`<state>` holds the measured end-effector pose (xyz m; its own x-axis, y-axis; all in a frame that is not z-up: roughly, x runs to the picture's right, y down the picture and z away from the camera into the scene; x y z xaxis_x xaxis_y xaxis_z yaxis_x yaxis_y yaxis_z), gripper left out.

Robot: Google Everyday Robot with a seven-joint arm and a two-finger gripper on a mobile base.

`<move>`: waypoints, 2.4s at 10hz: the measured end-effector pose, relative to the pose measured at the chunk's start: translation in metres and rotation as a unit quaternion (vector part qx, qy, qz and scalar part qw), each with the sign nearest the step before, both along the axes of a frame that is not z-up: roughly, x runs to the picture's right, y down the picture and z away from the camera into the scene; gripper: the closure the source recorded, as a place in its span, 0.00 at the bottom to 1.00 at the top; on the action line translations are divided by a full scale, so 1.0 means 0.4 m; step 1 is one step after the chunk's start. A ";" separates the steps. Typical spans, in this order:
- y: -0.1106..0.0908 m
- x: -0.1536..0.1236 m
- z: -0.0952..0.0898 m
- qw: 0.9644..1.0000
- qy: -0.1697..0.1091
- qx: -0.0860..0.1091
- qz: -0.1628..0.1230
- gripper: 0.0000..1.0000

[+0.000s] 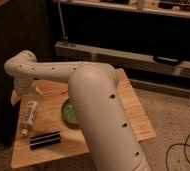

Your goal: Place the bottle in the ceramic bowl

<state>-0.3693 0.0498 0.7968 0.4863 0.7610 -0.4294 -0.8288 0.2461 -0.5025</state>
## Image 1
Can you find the wooden table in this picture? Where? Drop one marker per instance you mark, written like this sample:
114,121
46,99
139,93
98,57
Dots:
48,119

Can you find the grey metal bench rail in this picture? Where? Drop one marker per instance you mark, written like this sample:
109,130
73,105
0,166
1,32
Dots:
121,58

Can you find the black striped box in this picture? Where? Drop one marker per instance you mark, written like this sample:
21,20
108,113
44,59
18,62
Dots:
45,140

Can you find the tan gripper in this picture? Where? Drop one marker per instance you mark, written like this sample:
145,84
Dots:
15,96

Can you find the metal pole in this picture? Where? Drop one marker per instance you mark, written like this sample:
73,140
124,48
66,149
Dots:
64,36

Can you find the wooden shelf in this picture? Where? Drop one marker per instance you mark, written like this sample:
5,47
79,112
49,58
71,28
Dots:
138,6

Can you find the dark cabinet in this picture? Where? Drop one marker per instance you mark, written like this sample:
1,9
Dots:
24,25

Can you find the white plastic bottle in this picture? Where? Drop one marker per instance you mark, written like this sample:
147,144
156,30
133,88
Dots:
28,118

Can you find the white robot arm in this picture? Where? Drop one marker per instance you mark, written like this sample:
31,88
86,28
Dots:
92,89

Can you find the green ceramic bowl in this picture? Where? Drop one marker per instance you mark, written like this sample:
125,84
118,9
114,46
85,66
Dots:
68,113

